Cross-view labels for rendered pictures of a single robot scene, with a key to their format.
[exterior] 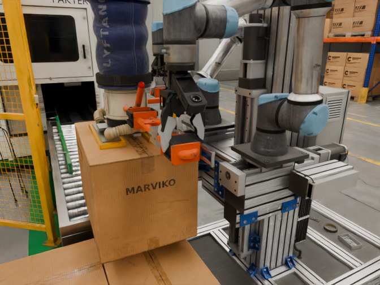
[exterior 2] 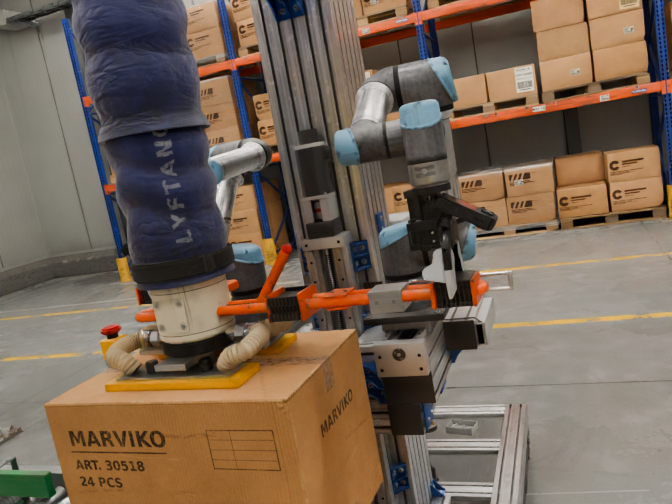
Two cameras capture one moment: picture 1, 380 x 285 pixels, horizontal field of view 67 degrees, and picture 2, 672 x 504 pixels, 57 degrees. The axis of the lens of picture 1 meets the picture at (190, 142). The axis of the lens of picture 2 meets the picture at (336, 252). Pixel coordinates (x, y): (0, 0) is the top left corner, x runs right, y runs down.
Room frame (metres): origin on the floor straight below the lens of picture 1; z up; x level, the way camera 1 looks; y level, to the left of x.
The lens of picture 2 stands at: (-0.02, 0.94, 1.50)
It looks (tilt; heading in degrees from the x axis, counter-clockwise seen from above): 9 degrees down; 318
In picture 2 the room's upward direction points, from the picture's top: 10 degrees counter-clockwise
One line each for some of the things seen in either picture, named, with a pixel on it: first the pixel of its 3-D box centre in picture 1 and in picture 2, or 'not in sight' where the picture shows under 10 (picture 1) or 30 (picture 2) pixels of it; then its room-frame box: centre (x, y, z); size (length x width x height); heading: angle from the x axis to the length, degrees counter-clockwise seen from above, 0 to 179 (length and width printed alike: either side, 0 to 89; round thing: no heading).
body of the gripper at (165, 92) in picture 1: (178, 89); (432, 217); (0.70, 0.03, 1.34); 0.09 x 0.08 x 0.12; 26
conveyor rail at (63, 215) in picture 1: (54, 162); not in sight; (2.24, 1.14, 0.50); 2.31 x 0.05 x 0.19; 27
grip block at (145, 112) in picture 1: (142, 117); (292, 302); (0.99, 0.17, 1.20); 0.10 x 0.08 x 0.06; 115
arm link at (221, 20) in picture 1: (210, 22); (416, 135); (0.77, -0.05, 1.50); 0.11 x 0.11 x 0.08; 35
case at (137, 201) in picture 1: (130, 175); (225, 444); (1.21, 0.28, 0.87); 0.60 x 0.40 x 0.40; 25
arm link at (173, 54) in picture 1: (178, 55); (429, 174); (0.70, 0.03, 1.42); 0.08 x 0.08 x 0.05
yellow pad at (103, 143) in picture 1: (105, 130); (179, 370); (1.18, 0.36, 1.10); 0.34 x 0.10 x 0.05; 25
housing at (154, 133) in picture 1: (163, 135); (389, 297); (0.80, 0.08, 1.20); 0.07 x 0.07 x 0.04; 25
